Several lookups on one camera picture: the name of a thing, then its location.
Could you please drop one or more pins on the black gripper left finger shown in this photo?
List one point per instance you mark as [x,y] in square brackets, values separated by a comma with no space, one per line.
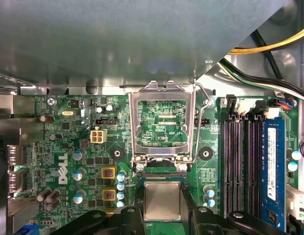
[117,222]

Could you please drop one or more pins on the black PC case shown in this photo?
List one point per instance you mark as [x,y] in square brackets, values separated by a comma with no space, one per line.
[293,61]

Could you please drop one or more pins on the white four-pin power socket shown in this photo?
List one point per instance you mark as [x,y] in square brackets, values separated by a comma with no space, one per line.
[98,136]

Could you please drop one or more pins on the metal socket cover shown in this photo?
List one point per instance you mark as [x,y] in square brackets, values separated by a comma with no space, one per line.
[134,122]

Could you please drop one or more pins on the green motherboard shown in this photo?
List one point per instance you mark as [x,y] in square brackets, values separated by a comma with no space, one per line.
[112,147]

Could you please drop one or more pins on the metal locking lever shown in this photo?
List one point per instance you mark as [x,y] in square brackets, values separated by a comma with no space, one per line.
[205,92]

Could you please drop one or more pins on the silver CPU green edge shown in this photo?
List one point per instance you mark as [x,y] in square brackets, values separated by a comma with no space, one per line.
[161,200]

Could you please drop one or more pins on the black RAM slot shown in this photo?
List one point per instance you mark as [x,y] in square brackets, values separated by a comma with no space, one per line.
[252,166]
[229,166]
[239,166]

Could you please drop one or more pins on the grey power supply unit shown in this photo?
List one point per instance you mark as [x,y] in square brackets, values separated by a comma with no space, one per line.
[117,36]

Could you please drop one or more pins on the blue RAM stick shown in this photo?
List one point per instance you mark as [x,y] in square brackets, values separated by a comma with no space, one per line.
[274,171]

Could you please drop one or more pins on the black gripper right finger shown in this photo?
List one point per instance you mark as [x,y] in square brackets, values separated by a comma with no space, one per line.
[210,222]

